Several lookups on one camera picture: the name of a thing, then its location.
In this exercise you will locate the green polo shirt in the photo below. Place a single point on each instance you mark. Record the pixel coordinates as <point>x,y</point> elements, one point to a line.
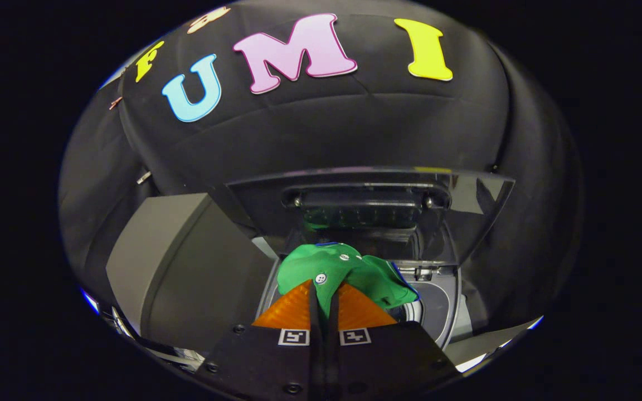
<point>310,267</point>

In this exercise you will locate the white clothes peg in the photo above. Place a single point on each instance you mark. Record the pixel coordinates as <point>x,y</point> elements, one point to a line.
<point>143,177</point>

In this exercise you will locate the grey cabinet box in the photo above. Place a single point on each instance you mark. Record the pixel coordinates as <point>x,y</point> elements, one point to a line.
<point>187,267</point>

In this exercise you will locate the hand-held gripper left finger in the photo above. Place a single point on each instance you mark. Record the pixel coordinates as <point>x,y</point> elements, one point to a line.
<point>265,362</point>

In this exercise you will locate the black backdrop cloth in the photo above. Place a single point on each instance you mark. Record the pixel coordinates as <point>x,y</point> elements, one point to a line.
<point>354,122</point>

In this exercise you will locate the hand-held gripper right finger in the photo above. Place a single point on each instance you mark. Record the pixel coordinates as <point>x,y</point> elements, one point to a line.
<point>388,362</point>

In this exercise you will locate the pink clothes peg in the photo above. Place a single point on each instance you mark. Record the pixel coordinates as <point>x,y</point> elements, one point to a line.
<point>115,103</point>

